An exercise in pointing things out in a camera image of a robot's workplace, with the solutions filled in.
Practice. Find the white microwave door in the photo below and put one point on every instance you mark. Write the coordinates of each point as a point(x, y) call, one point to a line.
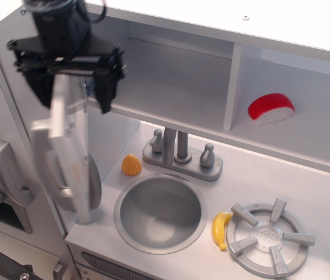
point(60, 150)

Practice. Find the grey fridge door handle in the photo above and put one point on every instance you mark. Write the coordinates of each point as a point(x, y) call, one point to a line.
point(11, 177)

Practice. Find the grey toy telephone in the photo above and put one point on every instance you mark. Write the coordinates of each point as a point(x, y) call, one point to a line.
point(95, 188)

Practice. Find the grey toy stove burner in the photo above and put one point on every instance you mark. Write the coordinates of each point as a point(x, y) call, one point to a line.
point(267, 240)

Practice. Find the grey oven handle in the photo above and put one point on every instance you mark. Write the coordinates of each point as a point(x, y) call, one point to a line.
point(58, 271)

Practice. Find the yellow toy banana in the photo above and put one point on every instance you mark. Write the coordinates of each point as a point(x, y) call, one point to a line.
point(220, 223)

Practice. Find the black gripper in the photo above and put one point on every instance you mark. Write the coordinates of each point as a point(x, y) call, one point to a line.
point(66, 44)

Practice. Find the red white toy sushi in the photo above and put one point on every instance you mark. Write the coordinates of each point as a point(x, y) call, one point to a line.
point(271, 108)

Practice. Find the grey toy faucet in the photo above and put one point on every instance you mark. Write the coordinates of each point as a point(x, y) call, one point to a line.
point(169, 149)

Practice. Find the round metal sink bowl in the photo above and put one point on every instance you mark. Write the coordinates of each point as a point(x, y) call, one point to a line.
point(160, 214)

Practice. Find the yellow toy seashell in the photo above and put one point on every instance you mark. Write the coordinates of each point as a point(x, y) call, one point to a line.
point(131, 165)

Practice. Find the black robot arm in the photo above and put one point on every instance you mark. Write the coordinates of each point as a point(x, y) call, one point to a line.
point(53, 4)

